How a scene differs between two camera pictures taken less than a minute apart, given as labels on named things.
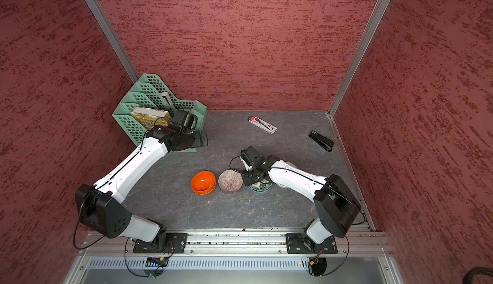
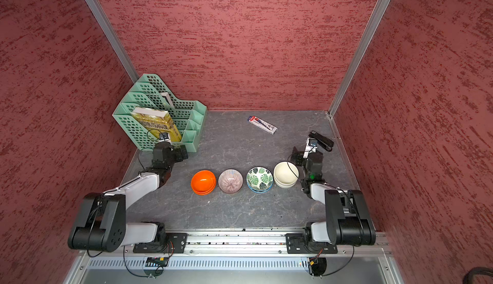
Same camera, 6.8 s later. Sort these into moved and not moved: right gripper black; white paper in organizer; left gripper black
Moved: right gripper black; left gripper black
Not moved: white paper in organizer
